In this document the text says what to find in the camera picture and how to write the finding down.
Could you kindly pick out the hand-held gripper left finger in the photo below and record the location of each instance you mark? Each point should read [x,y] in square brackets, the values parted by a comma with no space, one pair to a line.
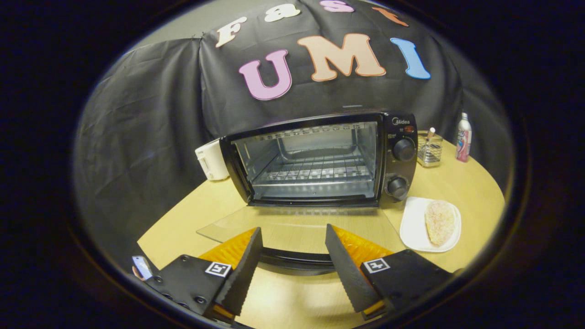
[244,269]

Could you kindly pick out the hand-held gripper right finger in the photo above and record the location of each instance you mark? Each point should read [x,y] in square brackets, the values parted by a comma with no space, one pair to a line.
[345,269]

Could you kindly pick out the black toaster oven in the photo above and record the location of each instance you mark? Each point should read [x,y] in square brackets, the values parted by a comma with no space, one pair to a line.
[400,171]

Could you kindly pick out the metal oven rack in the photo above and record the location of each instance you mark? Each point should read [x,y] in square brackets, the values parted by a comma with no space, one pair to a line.
[315,171]

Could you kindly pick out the white bread toaster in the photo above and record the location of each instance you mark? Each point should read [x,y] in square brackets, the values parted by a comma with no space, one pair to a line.
[212,160]

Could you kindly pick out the white square plate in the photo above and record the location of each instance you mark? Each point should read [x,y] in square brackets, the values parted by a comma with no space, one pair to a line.
[413,226]

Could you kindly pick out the wooden stick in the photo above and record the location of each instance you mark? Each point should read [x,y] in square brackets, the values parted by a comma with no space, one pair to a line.
[430,134]

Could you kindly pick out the black backdrop cloth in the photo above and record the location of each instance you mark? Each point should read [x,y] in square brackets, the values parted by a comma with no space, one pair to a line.
[155,119]

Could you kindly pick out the white pink spray bottle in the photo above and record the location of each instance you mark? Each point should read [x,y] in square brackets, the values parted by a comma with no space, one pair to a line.
[463,139]

